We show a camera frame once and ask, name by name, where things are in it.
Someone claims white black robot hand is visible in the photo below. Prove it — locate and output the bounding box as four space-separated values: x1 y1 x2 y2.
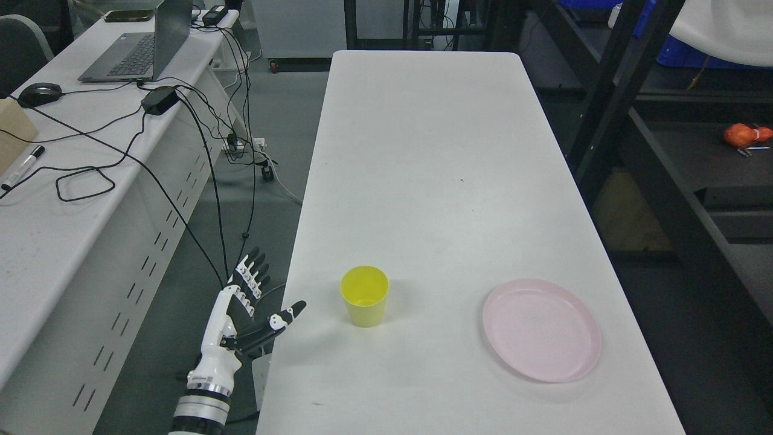
186 247 307 396

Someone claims blue plastic crate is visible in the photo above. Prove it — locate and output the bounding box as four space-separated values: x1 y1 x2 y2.
656 36 740 69

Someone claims white side desk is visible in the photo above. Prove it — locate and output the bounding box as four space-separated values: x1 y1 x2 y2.
1 21 244 434

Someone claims orange toy on shelf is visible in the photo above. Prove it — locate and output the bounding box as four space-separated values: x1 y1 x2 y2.
723 123 772 149

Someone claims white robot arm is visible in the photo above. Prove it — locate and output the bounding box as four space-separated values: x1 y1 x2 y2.
168 389 230 434

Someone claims yellow plastic cup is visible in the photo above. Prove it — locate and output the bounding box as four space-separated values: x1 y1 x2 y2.
340 265 390 327

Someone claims grey laptop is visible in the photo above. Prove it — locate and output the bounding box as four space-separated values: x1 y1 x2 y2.
78 1 193 83

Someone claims black looped cable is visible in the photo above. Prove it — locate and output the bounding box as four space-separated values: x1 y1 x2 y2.
0 109 149 203

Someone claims black white marker pen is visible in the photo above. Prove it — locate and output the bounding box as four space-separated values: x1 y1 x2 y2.
1 145 46 191

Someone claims pink plastic plate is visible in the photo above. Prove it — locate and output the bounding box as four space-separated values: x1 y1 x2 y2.
481 279 602 383

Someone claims white power strip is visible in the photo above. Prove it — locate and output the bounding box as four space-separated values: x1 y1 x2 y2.
222 135 267 154

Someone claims black smartphone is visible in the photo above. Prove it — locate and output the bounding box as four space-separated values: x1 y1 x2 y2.
103 9 155 23

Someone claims black power adapter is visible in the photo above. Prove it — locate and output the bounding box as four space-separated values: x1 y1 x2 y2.
201 5 229 27
141 86 179 115

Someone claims cardboard box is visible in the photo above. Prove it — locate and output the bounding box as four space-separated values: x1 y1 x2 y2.
1 97 39 175

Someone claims black computer mouse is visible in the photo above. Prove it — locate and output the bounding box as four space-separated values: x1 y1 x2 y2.
18 82 65 108

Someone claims grey office chair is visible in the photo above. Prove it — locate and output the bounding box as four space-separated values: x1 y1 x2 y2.
1 14 54 99

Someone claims dark metal shelf rack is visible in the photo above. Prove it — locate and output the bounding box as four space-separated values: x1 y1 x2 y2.
519 0 773 417

